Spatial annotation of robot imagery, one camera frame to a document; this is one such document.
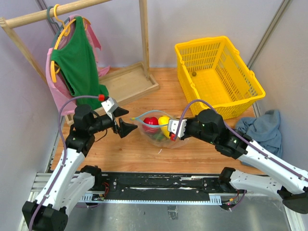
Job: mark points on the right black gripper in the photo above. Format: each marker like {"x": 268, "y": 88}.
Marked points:
{"x": 188, "y": 121}

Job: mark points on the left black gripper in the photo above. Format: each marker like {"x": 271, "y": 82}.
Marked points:
{"x": 124, "y": 128}

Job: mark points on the red toy fruit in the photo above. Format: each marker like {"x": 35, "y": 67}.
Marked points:
{"x": 150, "y": 121}

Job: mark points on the clear zip top bag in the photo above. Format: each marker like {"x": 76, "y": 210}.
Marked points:
{"x": 152, "y": 126}

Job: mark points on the yellow toy banana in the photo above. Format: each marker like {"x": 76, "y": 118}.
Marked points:
{"x": 164, "y": 120}

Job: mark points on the longan fruit bunch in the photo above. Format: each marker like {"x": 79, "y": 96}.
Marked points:
{"x": 158, "y": 137}

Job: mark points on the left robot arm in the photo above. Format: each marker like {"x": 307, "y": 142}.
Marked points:
{"x": 52, "y": 207}

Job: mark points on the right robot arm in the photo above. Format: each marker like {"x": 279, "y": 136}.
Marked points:
{"x": 282, "y": 180}

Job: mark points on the green tank top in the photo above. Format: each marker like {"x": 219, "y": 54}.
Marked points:
{"x": 78, "y": 65}

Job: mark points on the wooden clothes rack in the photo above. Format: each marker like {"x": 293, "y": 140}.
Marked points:
{"x": 124, "y": 85}

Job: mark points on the pink shirt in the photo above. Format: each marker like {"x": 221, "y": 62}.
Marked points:
{"x": 59, "y": 90}

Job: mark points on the yellow plastic basket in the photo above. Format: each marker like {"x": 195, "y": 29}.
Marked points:
{"x": 223, "y": 79}

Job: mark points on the blue cloth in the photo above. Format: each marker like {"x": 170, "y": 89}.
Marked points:
{"x": 264, "y": 130}

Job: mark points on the dark green hanger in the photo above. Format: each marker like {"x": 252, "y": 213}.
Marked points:
{"x": 55, "y": 27}

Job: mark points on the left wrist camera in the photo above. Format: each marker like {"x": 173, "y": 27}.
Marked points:
{"x": 109, "y": 105}

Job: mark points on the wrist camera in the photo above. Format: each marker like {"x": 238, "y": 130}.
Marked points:
{"x": 176, "y": 128}
{"x": 109, "y": 105}

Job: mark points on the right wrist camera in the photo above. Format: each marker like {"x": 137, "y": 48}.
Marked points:
{"x": 176, "y": 128}

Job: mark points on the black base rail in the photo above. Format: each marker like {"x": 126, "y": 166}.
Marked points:
{"x": 157, "y": 188}

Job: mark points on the aluminium frame post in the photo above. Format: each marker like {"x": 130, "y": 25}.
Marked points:
{"x": 269, "y": 31}

